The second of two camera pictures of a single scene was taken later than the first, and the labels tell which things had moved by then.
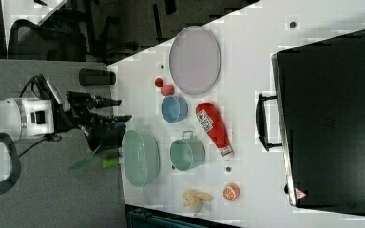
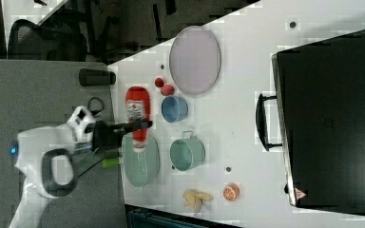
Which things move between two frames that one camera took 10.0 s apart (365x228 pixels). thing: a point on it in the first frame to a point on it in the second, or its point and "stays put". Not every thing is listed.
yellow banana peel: [195, 199] stays put
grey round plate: [195, 60] stays put
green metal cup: [187, 152] stays put
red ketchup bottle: [210, 118] to [138, 108]
